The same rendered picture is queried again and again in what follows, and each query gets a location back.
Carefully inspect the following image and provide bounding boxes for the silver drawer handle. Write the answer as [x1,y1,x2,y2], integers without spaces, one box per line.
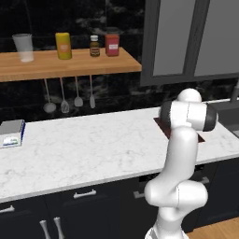
[73,189,98,200]
[0,204,16,215]

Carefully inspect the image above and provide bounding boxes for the hanging narrow metal spatula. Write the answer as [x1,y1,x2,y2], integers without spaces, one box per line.
[89,75,96,109]

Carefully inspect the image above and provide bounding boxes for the grey window frame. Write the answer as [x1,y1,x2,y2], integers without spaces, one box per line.
[139,0,239,88]

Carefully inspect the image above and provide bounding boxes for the wooden wall shelf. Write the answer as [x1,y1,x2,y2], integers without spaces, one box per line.
[0,47,143,83]

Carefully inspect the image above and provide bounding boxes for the dark red cutting board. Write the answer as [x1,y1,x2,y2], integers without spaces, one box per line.
[153,117,205,144]

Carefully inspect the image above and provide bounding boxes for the grey tap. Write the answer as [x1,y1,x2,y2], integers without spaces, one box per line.
[230,77,239,105]

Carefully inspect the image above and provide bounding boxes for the brown glass bottle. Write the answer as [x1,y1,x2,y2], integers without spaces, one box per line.
[89,35,101,58]

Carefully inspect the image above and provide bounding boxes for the yellow canister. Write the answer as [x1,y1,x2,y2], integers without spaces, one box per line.
[54,32,73,61]

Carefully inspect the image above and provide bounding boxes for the red jar with label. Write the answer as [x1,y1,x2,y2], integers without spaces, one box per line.
[104,33,120,58]

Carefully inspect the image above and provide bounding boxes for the dark cupboard door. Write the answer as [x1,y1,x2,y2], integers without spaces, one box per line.
[49,202,125,239]
[196,157,239,229]
[0,210,52,239]

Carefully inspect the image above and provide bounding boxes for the clear plastic cup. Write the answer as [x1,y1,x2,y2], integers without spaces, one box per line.
[11,33,35,63]

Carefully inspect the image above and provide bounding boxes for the silver cupboard door handle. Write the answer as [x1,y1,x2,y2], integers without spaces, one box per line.
[52,217,65,239]
[39,219,51,239]

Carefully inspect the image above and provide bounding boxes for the white and blue box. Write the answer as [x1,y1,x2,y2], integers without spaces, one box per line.
[0,119,26,149]

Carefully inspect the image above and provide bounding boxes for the hanging metal ladle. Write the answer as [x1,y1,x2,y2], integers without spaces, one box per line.
[42,77,57,114]

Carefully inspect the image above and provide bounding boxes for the black dishwasher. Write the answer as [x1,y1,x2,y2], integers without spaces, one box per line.
[119,162,218,239]

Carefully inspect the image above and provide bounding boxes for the silver dishwasher handle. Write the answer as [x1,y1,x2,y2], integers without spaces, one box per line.
[133,176,211,200]

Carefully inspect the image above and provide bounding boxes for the hanging metal whisk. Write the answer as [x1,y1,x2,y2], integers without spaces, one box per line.
[59,77,71,114]

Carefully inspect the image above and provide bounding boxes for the dark drawer front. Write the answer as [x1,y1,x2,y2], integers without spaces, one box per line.
[0,195,50,228]
[45,179,124,218]

